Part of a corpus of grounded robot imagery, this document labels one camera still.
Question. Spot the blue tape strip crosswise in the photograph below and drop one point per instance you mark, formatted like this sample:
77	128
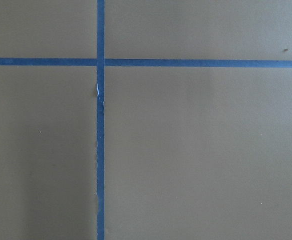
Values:
122	62

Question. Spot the blue tape strip lengthwise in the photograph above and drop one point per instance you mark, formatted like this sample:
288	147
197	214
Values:
100	118

